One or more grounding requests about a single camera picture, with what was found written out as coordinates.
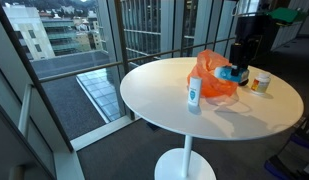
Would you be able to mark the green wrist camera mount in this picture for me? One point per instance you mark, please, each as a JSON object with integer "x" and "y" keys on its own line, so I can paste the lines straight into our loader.
{"x": 285, "y": 15}

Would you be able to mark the white building outside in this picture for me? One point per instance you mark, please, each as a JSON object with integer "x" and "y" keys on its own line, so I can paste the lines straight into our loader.
{"x": 29, "y": 33}

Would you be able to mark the dark vertical window mullion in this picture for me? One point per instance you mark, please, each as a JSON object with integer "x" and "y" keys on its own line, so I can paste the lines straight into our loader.
{"x": 123, "y": 50}

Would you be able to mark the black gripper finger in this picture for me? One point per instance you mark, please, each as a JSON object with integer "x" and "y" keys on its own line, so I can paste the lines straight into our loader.
{"x": 235, "y": 55}
{"x": 247, "y": 56}

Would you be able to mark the glass skylight roof outside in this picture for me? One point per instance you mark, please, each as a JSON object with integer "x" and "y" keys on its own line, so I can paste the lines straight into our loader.
{"x": 100, "y": 93}

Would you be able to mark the white slanted post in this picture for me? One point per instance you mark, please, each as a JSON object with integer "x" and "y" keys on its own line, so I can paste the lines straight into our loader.
{"x": 25, "y": 110}

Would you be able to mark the white tube with blue logo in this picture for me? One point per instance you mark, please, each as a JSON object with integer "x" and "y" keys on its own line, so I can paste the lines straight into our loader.
{"x": 195, "y": 91}

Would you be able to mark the dark horizontal window railing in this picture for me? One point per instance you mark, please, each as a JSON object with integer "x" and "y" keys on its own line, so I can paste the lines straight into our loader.
{"x": 94, "y": 69}

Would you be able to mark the round white table base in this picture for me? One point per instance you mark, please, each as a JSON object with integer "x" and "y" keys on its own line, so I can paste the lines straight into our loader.
{"x": 169, "y": 166}

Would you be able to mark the black and blue cart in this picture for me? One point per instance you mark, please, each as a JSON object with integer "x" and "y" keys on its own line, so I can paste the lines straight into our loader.
{"x": 290, "y": 156}

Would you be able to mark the orange plastic bag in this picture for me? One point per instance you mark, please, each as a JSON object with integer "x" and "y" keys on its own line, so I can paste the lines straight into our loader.
{"x": 207, "y": 83}

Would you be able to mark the white pill bottle orange label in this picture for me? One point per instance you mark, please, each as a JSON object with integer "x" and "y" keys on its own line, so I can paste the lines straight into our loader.
{"x": 260, "y": 83}

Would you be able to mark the small black object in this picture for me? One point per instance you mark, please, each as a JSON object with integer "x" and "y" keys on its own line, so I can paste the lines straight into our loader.
{"x": 244, "y": 82}

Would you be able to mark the dark slanted window beam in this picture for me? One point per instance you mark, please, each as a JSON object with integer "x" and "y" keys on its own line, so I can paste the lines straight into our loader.
{"x": 30, "y": 76}

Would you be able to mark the blue container with white cap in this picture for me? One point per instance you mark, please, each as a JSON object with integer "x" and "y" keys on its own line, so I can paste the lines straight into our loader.
{"x": 227, "y": 74}

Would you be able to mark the white table pedestal pole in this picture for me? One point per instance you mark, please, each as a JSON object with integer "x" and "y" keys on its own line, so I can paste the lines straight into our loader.
{"x": 187, "y": 155}

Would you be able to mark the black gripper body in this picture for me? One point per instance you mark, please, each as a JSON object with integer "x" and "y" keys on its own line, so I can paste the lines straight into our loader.
{"x": 248, "y": 30}

